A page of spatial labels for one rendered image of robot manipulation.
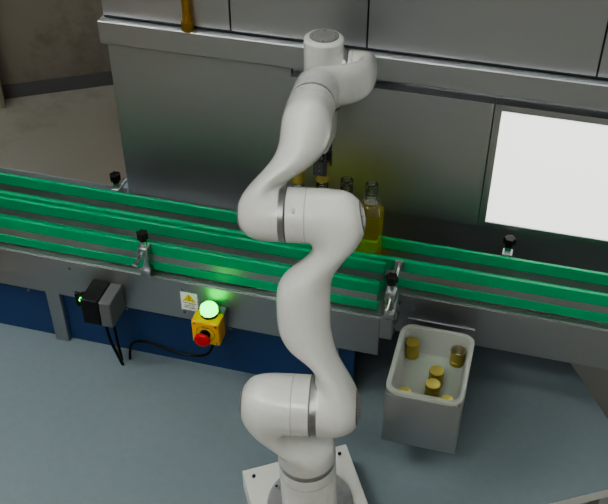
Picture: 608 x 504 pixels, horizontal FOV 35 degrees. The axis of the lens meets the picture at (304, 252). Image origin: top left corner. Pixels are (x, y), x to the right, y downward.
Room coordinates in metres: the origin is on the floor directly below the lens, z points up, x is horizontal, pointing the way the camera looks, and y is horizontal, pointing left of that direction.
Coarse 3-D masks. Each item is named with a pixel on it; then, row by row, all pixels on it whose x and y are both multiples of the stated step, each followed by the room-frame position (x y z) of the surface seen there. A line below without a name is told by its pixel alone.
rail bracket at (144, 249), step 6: (138, 234) 1.76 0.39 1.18; (144, 234) 1.76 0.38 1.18; (138, 240) 1.76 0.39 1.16; (144, 240) 1.75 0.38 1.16; (138, 246) 1.77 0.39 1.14; (144, 246) 1.76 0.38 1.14; (150, 246) 1.77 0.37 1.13; (138, 252) 1.76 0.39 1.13; (144, 252) 1.75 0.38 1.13; (150, 252) 1.77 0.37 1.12; (138, 258) 1.73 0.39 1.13; (144, 258) 1.76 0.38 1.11; (132, 264) 1.71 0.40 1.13; (144, 264) 1.76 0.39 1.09; (144, 270) 1.76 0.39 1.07; (150, 270) 1.76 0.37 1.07; (150, 276) 1.75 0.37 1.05
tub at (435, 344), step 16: (400, 336) 1.59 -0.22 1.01; (416, 336) 1.61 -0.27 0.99; (432, 336) 1.60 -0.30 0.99; (448, 336) 1.60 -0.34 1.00; (464, 336) 1.59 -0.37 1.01; (400, 352) 1.55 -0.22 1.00; (432, 352) 1.60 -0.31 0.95; (448, 352) 1.59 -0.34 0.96; (400, 368) 1.54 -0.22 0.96; (416, 368) 1.55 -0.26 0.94; (448, 368) 1.55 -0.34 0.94; (464, 368) 1.49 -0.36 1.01; (400, 384) 1.50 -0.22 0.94; (416, 384) 1.50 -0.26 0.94; (448, 384) 1.50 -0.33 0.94; (464, 384) 1.44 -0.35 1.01; (432, 400) 1.39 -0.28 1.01; (448, 400) 1.39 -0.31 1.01
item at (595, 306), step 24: (0, 192) 1.99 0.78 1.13; (120, 216) 1.90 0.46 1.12; (144, 216) 1.89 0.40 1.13; (408, 264) 1.71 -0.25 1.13; (432, 264) 1.70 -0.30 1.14; (432, 288) 1.69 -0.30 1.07; (456, 288) 1.68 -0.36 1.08; (480, 288) 1.67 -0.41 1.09; (504, 288) 1.65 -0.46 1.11; (528, 288) 1.63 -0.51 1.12; (552, 288) 1.62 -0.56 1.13; (552, 312) 1.62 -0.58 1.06; (576, 312) 1.60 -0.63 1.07; (600, 312) 1.59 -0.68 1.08
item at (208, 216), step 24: (24, 192) 2.06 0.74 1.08; (48, 192) 2.04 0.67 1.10; (72, 192) 2.01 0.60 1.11; (96, 192) 2.00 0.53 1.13; (120, 192) 1.99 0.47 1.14; (168, 216) 1.95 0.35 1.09; (192, 216) 1.93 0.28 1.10; (216, 216) 1.91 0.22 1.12; (384, 240) 1.80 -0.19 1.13; (408, 240) 1.79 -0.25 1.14; (456, 264) 1.75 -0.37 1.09; (480, 264) 1.74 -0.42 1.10; (504, 264) 1.72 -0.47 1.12; (528, 264) 1.71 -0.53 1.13; (552, 264) 1.70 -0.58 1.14; (576, 288) 1.68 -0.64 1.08; (600, 288) 1.67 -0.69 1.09
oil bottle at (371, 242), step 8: (368, 208) 1.76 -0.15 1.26; (376, 208) 1.76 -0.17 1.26; (368, 216) 1.75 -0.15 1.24; (376, 216) 1.75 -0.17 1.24; (368, 224) 1.75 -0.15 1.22; (376, 224) 1.74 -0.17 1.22; (368, 232) 1.75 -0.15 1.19; (376, 232) 1.74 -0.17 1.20; (368, 240) 1.75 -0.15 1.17; (376, 240) 1.74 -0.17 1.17; (360, 248) 1.75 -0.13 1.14; (368, 248) 1.75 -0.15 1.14; (376, 248) 1.75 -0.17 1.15
